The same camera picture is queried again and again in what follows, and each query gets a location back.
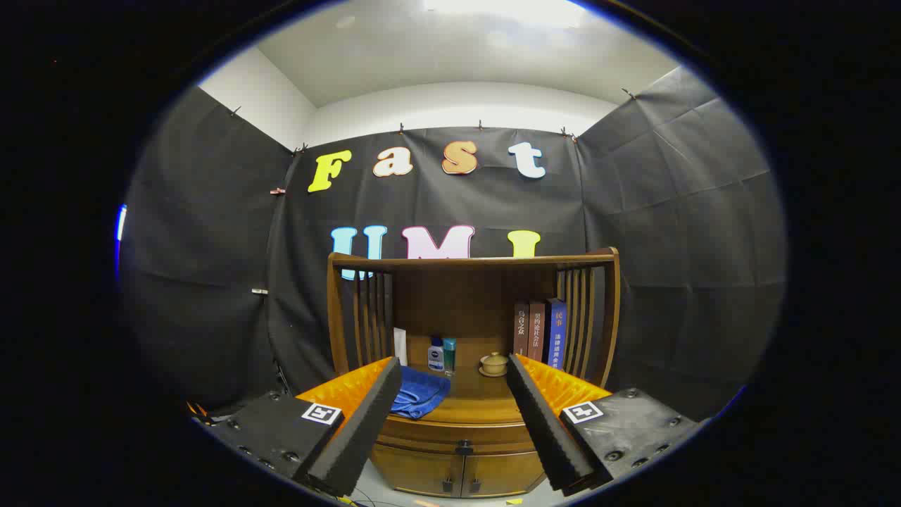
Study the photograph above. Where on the wooden drawer with black knob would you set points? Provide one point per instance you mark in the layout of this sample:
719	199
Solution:
436	435

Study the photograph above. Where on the wooden cabinet door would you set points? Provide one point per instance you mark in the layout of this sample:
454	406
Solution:
415	473
503	475

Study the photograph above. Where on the ceiling light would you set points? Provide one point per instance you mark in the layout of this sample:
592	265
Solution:
507	10

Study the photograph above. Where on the wooden countertop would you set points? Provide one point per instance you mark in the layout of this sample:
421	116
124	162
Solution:
471	401

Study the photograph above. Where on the reddish brown book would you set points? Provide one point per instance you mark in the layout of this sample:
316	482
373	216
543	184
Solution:
537	332

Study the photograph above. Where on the blue book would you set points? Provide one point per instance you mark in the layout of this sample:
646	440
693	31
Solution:
556	334

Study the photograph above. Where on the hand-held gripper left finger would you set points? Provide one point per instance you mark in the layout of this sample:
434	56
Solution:
359	429

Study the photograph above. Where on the teal bottle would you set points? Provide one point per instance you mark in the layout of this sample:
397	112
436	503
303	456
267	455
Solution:
449	355

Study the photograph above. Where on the beige lidded tea cup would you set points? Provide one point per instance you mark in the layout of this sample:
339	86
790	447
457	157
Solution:
493	364

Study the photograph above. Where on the white bottle with blue cap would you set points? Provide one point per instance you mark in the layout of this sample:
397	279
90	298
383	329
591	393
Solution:
436	358

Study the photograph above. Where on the dark brown book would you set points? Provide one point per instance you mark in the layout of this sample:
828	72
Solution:
521	331

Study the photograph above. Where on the folded blue towel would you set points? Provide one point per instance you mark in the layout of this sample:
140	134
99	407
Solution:
422	391

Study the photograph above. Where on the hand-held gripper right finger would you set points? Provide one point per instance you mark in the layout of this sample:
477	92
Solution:
545	429

